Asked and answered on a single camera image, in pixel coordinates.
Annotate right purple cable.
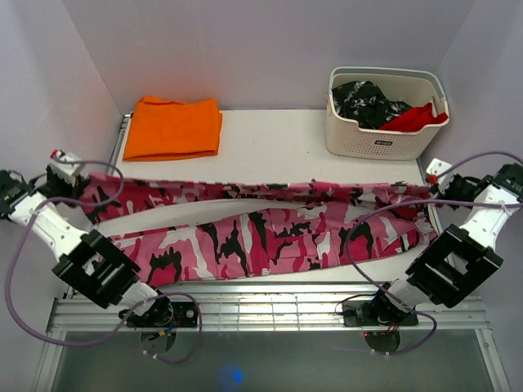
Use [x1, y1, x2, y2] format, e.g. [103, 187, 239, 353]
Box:
[333, 150, 523, 356]

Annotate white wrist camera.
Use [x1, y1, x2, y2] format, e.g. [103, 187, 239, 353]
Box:
[50, 149, 85, 185]
[425, 158, 452, 186]

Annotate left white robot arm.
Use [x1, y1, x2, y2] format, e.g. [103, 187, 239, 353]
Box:
[1, 158, 173, 327]

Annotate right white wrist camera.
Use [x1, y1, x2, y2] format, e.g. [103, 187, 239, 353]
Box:
[425, 158, 452, 186]

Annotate red trousers in basket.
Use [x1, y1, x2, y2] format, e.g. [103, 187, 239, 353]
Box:
[379, 103, 449, 132]

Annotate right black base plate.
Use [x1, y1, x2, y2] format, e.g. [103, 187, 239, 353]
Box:
[341, 301, 418, 327]

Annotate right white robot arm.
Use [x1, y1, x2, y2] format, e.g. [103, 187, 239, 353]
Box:
[369, 163, 522, 324]

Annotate pink camouflage trousers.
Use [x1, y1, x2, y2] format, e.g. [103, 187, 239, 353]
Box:
[80, 173, 436, 287]

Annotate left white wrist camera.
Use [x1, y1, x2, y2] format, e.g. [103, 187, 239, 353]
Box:
[50, 149, 85, 185]

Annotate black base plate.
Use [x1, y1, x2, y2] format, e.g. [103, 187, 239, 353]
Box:
[341, 301, 418, 327]
[125, 299, 199, 329]

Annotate purple cable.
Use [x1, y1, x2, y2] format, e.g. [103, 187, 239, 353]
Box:
[333, 150, 523, 356]
[4, 158, 203, 364]

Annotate black white patterned trousers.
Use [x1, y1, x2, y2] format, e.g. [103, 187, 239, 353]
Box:
[331, 81, 412, 130]

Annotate folded orange trousers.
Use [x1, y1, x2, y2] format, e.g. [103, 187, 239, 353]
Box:
[123, 96, 222, 162]

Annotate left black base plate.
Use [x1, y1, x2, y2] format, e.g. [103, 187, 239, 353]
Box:
[125, 299, 199, 329]

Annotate cream plastic laundry basket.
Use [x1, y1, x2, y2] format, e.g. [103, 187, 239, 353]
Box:
[324, 66, 449, 161]

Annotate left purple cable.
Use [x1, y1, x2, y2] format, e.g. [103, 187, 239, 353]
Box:
[4, 158, 203, 364]

